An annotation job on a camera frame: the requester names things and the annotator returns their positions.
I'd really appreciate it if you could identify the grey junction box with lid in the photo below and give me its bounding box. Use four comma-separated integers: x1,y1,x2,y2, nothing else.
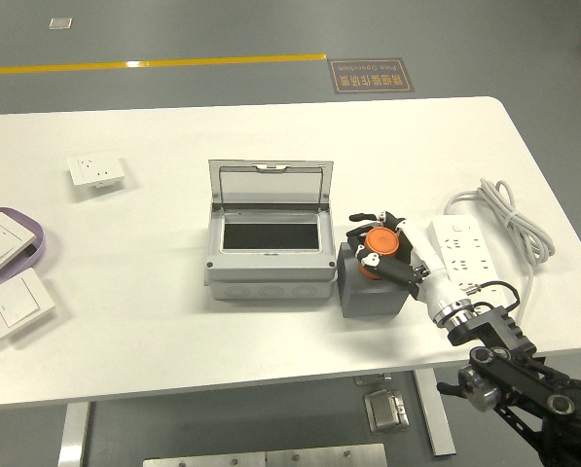
203,159,339,302

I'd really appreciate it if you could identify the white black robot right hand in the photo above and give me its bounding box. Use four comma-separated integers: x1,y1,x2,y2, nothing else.
346,209,465,318

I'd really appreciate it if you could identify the white wall socket panel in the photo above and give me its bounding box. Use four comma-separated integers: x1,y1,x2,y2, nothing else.
66,152,127,190

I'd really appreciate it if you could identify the white table leg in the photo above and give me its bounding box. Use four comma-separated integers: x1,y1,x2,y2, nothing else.
57,401,91,467
413,372,456,457

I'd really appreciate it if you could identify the metal floor socket box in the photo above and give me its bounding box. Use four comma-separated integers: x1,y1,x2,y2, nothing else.
363,388,411,433

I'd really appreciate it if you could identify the white power strip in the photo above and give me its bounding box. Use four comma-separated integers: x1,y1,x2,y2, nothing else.
425,215,513,305

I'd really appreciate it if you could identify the brown floor sign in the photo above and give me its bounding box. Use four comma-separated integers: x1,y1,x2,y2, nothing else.
328,57,413,94

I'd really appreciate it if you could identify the large metal base plate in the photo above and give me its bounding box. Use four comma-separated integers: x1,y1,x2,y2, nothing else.
142,443,388,467

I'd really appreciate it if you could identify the yellow floor tape line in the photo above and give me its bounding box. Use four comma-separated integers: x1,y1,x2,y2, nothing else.
0,53,328,77

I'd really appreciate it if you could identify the white power strip cord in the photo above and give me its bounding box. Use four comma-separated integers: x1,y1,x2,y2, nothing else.
444,177,557,317

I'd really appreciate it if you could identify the grey cube with round hole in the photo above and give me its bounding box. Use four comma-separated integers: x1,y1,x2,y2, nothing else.
337,241,412,320

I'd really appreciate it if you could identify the white switch panel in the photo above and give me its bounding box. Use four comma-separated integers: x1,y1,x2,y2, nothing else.
0,218,39,273
0,268,57,341

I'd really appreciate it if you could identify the orange cylinder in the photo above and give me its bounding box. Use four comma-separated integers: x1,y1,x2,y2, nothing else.
357,227,400,282

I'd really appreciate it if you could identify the purple tray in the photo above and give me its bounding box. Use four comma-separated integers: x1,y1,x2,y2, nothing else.
0,207,48,295

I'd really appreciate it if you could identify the metal table bracket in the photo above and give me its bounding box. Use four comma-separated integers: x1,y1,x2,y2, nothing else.
353,373,393,387

